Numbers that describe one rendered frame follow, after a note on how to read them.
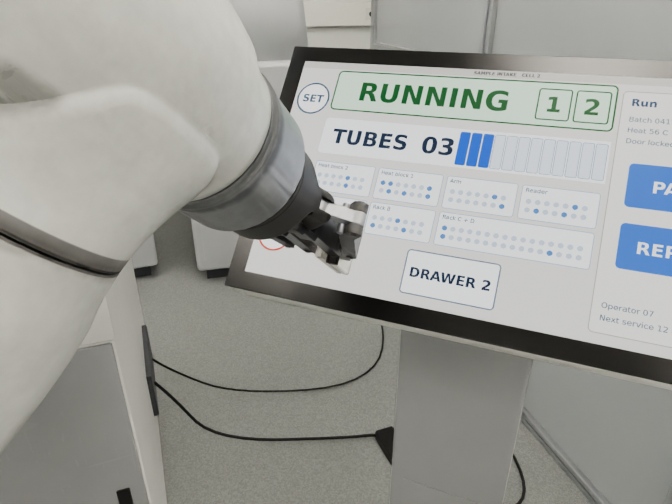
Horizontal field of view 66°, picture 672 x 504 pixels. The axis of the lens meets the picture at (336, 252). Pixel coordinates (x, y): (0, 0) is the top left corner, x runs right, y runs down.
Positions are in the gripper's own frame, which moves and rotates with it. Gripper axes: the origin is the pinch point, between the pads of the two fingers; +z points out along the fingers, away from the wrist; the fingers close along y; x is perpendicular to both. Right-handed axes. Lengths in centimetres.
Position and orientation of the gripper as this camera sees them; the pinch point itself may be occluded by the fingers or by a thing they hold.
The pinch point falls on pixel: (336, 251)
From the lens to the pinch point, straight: 52.1
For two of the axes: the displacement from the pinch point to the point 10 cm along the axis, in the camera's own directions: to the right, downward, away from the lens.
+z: 2.9, 2.6, 9.2
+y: -9.3, -1.7, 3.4
